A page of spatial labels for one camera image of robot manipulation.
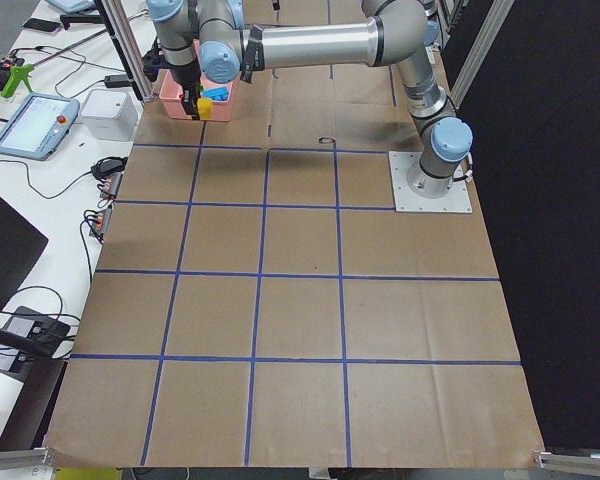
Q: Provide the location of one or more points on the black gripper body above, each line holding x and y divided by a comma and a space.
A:
184, 76

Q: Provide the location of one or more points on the yellow toy block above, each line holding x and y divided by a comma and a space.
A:
205, 108

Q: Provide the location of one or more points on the blue toy block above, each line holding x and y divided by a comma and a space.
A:
218, 94

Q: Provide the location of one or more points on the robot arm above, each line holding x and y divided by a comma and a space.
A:
210, 39

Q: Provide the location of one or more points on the pink plastic box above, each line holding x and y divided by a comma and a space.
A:
170, 93

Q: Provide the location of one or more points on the black power adapter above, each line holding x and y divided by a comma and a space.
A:
116, 81

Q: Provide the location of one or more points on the white square device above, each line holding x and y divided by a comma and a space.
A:
109, 115

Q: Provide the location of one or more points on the teach pendant tablet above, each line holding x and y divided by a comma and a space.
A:
38, 126

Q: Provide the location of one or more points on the reach grabber tool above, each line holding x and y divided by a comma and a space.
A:
20, 74

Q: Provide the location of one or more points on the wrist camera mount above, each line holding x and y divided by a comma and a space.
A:
153, 61

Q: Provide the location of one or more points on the aluminium frame post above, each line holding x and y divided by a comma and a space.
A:
118, 26

